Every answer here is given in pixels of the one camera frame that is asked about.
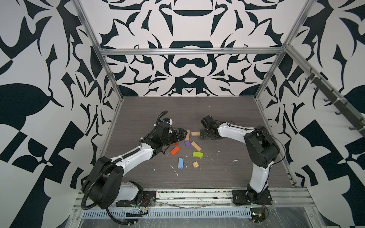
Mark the natural wood long block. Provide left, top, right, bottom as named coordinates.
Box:
left=185, top=130, right=190, bottom=141

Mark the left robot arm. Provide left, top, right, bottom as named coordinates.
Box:
left=81, top=121, right=188, bottom=210

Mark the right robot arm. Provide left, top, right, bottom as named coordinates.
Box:
left=200, top=116, right=280, bottom=206

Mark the orange rectangular block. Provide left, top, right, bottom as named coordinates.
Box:
left=170, top=146, right=181, bottom=156

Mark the lime green block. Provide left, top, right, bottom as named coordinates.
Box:
left=193, top=152, right=203, bottom=158

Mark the light blue block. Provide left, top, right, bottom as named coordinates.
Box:
left=178, top=158, right=184, bottom=169

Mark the small natural wood block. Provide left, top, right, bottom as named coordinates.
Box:
left=193, top=161, right=199, bottom=168

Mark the green circuit board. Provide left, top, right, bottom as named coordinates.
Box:
left=250, top=208, right=268, bottom=224

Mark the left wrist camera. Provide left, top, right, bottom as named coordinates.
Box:
left=163, top=118, right=173, bottom=127

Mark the left arm black hose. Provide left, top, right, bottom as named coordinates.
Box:
left=80, top=110, right=169, bottom=226

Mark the white slotted cable duct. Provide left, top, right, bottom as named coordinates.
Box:
left=82, top=208, right=252, bottom=219

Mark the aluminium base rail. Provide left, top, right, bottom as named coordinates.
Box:
left=72, top=188, right=316, bottom=210

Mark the black wall hook rack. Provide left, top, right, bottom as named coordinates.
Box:
left=306, top=68, right=365, bottom=138

